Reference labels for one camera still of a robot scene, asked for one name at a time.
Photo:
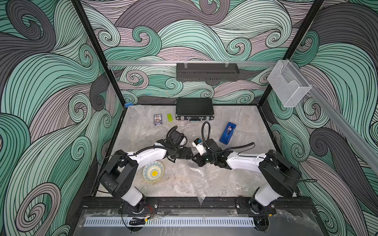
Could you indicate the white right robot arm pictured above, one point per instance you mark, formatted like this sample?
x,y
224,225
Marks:
x,y
281,176

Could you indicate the blue playing cards box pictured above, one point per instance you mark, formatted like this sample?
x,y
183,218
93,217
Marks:
x,y
157,119

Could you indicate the black hard case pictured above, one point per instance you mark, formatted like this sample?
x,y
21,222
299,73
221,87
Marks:
x,y
194,109

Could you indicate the blue toy brick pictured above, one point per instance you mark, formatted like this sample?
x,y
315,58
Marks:
x,y
127,105

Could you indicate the blue tape dispenser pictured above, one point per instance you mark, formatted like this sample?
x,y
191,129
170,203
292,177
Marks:
x,y
227,134

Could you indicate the white slotted cable duct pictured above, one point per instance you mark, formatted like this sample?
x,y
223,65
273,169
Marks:
x,y
172,222

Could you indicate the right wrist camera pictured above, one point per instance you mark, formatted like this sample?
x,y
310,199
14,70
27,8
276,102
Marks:
x,y
198,144

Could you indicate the clear acrylic wall holder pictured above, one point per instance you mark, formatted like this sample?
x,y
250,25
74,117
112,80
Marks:
x,y
289,83

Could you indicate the yellow centre patterned bowl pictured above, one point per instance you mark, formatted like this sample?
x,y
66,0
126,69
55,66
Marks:
x,y
153,172

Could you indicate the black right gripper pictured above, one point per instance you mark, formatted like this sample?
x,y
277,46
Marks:
x,y
199,161

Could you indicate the clear bubble wrap sheet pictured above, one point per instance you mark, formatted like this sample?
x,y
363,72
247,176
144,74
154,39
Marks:
x,y
213,181

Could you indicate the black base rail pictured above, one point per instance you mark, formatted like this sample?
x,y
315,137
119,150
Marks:
x,y
242,205

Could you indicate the green toy brick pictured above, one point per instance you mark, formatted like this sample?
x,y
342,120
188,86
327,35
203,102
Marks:
x,y
169,117

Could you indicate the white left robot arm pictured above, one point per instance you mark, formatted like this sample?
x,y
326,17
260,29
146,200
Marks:
x,y
118,174

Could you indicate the black wall shelf tray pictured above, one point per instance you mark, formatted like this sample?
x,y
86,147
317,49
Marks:
x,y
207,72

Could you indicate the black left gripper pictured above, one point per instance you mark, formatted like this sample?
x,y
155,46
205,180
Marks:
x,y
188,157

